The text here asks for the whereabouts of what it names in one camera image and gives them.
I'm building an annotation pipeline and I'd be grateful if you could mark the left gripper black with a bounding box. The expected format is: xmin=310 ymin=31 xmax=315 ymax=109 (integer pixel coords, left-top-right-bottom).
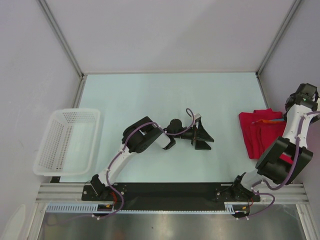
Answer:
xmin=173 ymin=119 xmax=213 ymax=150

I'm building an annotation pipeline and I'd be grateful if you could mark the crimson red t shirt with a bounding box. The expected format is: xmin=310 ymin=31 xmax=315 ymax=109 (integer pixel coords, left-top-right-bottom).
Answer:
xmin=238 ymin=108 xmax=286 ymax=160

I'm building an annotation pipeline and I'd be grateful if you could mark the white perforated plastic basket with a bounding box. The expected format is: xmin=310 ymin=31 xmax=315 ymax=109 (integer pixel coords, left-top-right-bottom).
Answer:
xmin=33 ymin=108 xmax=102 ymax=177

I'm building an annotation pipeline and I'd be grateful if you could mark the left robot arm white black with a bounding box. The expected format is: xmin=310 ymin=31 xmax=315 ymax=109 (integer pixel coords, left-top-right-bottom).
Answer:
xmin=90 ymin=108 xmax=215 ymax=200

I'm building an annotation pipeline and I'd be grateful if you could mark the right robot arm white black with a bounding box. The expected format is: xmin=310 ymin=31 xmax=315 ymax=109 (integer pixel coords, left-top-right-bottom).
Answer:
xmin=230 ymin=83 xmax=320 ymax=201

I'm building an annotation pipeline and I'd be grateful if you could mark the folded teal t shirt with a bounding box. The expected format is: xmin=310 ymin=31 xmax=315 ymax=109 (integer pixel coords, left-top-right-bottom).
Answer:
xmin=269 ymin=118 xmax=285 ymax=122

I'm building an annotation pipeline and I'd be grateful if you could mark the folded orange t shirt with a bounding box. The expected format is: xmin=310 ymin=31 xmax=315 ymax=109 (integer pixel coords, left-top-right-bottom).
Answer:
xmin=260 ymin=119 xmax=279 ymax=124

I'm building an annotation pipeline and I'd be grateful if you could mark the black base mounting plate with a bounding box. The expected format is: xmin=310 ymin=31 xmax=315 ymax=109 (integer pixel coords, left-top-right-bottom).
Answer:
xmin=81 ymin=181 xmax=261 ymax=211

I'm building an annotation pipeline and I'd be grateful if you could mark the white slotted cable duct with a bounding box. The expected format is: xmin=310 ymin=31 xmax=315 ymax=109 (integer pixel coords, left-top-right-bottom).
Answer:
xmin=46 ymin=203 xmax=235 ymax=215

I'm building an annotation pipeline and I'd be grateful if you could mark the aluminium extrusion rail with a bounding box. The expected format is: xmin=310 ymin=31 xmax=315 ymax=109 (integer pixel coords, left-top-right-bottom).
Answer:
xmin=35 ymin=183 xmax=309 ymax=205

